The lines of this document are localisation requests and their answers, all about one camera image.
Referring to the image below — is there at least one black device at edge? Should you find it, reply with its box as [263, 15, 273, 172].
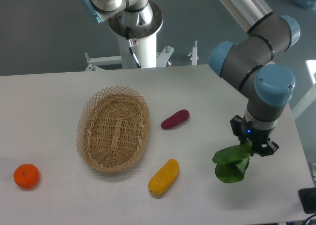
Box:
[298, 187, 316, 214]

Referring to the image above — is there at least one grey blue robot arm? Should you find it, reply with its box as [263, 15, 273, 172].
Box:
[82, 0, 300, 156]

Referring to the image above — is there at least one white right frame bracket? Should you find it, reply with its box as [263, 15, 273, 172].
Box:
[156, 40, 199, 67]

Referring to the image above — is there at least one white left frame bracket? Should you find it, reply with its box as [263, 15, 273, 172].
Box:
[84, 52, 122, 71]

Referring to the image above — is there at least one woven wicker basket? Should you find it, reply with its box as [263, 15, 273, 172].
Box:
[76, 86, 150, 173]

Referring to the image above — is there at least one yellow mango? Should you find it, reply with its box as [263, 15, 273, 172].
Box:
[148, 158, 180, 197]

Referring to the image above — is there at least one orange tangerine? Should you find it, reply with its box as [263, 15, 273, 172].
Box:
[13, 164, 40, 189]

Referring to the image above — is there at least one white frame bracket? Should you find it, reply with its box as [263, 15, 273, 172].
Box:
[156, 40, 199, 67]
[84, 52, 122, 71]

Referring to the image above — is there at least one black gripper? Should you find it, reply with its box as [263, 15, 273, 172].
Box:
[230, 115, 279, 157]

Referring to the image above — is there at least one purple sweet potato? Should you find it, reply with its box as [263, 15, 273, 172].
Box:
[160, 109, 190, 130]

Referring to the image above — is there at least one green leafy vegetable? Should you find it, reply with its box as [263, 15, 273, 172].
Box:
[212, 140, 253, 183]

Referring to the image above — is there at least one white table leg bar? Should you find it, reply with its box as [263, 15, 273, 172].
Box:
[291, 84, 316, 121]

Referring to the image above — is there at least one black cable on pedestal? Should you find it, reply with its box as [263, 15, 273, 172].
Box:
[125, 27, 143, 69]

